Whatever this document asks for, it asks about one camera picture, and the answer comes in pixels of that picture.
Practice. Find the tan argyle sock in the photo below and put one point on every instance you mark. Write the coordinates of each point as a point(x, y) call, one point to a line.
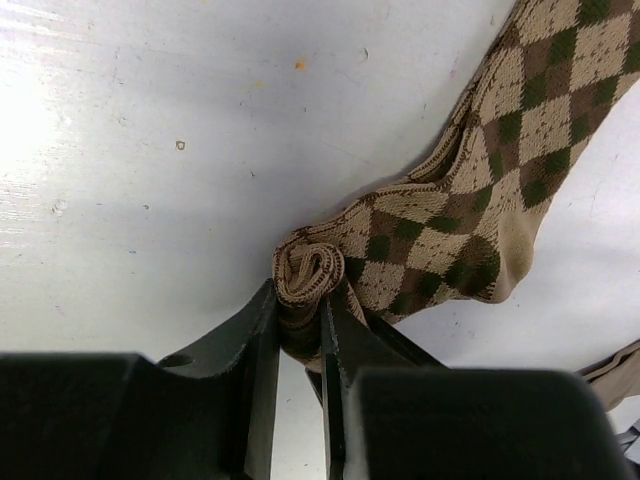
point(462, 224)

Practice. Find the tan sock maroon stripes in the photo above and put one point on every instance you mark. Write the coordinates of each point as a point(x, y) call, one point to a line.
point(615, 378)

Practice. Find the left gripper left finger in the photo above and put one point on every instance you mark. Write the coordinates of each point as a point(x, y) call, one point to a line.
point(228, 413)

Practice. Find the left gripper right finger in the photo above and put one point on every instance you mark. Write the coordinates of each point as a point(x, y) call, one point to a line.
point(354, 361)

